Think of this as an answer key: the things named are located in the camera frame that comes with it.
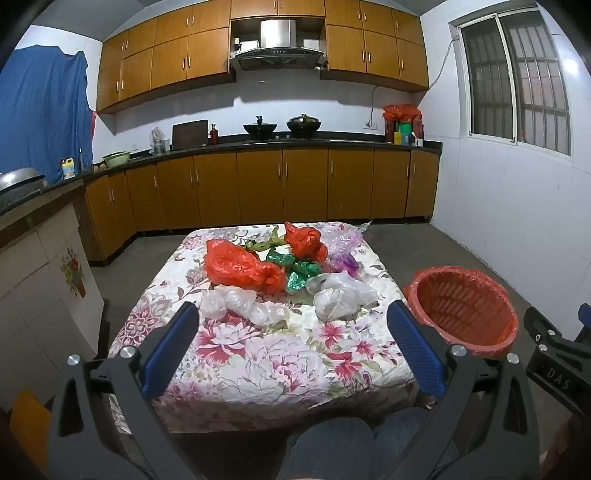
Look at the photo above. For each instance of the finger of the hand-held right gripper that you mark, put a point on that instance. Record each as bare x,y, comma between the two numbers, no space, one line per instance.
538,324
584,318

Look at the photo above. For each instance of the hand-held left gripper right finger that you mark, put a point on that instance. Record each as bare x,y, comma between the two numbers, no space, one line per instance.
415,347

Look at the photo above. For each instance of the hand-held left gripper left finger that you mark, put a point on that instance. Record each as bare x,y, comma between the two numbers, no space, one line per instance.
170,347

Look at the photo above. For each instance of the red plastic basket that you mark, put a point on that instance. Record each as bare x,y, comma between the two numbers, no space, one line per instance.
461,309

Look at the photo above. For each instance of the white plastic bag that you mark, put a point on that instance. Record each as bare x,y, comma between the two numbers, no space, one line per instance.
240,304
339,297

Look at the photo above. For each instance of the clear bubble wrap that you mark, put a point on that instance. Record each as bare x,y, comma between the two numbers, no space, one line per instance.
344,240

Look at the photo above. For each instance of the person's right leg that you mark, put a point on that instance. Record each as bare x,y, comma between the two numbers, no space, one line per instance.
406,438

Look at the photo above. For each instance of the person's leg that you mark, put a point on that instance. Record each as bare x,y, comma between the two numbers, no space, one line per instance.
406,438
323,452

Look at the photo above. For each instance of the large red plastic bag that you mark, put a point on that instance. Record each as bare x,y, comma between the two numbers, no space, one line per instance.
235,267

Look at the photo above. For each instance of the purple plastic bag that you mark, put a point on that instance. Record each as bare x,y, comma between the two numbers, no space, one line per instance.
347,265

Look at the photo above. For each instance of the floral tablecloth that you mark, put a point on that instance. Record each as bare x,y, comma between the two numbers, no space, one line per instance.
286,355

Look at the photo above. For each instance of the person's left leg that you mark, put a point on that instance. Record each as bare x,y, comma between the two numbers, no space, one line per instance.
323,452

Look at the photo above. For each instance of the olive green plastic bag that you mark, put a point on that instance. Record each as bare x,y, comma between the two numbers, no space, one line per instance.
265,241

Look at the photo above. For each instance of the small red plastic bag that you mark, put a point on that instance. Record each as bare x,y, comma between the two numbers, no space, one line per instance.
304,242

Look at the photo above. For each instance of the yellow cardboard piece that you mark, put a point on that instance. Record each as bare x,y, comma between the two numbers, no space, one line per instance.
30,424

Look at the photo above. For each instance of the wooden lower cabinets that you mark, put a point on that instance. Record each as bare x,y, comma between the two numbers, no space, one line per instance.
258,184

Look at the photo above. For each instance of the wooden cabinets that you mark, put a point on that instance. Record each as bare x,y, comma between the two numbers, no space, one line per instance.
258,184
175,55

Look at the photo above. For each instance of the green basin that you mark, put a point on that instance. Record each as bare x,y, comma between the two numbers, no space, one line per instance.
116,159

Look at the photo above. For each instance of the yellow detergent bottle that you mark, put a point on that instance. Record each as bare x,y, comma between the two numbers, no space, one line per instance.
68,170

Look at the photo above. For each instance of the clear bag with jars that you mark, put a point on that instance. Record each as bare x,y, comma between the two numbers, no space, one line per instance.
158,142

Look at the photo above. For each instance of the dark cutting board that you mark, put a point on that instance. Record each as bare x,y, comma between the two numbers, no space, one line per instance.
190,134

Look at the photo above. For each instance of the red bottle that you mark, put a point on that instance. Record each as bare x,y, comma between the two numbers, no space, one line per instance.
214,135

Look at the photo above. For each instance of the red bag with containers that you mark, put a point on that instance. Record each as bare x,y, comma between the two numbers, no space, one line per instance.
402,124

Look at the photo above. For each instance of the metal pot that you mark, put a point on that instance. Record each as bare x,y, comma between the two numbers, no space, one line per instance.
18,179

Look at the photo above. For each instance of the black kitchen countertop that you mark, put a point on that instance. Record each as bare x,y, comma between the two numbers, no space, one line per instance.
277,142

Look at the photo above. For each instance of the red hanging cloth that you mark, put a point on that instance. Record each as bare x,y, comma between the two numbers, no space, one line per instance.
93,123

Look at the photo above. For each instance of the barred window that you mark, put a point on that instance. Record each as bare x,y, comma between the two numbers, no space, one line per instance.
517,83

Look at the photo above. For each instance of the black wok with lid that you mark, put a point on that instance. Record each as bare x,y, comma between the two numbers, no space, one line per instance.
303,124

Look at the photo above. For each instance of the blue hanging cloth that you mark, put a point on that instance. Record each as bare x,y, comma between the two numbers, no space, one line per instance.
41,110

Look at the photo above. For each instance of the wooden upper cabinets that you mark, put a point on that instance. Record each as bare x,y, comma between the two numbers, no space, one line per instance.
175,55

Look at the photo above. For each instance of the steel range hood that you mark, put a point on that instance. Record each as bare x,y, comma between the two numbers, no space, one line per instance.
277,46

